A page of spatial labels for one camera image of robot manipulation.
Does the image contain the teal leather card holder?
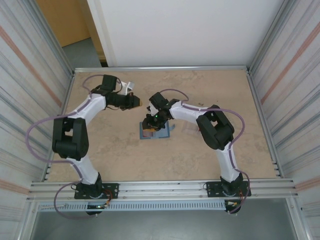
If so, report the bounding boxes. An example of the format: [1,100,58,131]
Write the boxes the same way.
[139,120,176,140]

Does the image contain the wooden door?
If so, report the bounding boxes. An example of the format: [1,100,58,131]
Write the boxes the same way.
[36,0,106,61]

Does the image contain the aluminium table edge rail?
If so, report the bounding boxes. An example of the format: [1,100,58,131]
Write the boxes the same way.
[246,69,285,179]
[72,65,251,74]
[44,71,76,182]

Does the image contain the wide aluminium mounting rail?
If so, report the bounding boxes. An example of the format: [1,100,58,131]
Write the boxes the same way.
[28,177,300,201]

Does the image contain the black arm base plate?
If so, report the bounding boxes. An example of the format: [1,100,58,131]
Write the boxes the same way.
[74,182,120,200]
[205,181,252,199]

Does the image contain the grey slotted cable duct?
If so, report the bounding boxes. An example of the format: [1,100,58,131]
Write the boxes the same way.
[37,201,227,212]

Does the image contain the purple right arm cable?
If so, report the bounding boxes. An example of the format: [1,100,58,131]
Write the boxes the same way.
[158,89,252,215]

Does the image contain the striped translucent enclosure panel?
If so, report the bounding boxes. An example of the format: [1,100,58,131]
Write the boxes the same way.
[0,0,73,208]
[249,0,320,208]

